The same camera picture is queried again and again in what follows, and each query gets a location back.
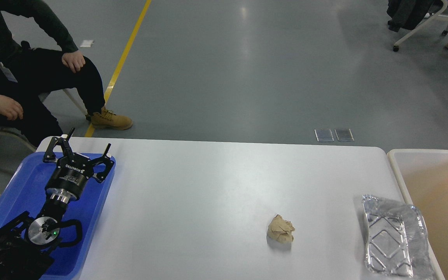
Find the beige waste bin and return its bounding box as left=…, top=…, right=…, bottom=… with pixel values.
left=388, top=149, right=448, bottom=280

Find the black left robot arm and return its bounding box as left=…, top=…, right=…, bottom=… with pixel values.
left=0, top=131, right=116, bottom=280

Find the white chair with jacket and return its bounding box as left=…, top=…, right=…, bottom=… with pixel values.
left=387, top=0, right=448, bottom=53

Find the crumpled brown paper ball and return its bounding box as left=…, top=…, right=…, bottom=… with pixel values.
left=266, top=214, right=295, bottom=243

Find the white paper scrap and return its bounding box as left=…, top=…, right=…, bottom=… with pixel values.
left=80, top=40, right=95, bottom=48

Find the blue plastic tray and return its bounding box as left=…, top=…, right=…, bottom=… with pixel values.
left=0, top=152, right=114, bottom=280

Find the aluminium foil tray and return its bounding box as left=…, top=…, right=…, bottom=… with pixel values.
left=361, top=194, right=436, bottom=280

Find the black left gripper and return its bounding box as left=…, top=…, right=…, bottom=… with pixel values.
left=43, top=127, right=114, bottom=201

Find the left floor plate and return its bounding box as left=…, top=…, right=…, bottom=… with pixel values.
left=314, top=129, right=334, bottom=142

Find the floor plate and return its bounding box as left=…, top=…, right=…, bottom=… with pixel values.
left=314, top=129, right=334, bottom=142
left=334, top=129, right=355, bottom=142

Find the tan work boot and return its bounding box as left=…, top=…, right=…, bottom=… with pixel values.
left=85, top=107, right=133, bottom=130

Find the right floor plate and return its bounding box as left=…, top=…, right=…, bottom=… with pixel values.
left=334, top=129, right=355, bottom=142

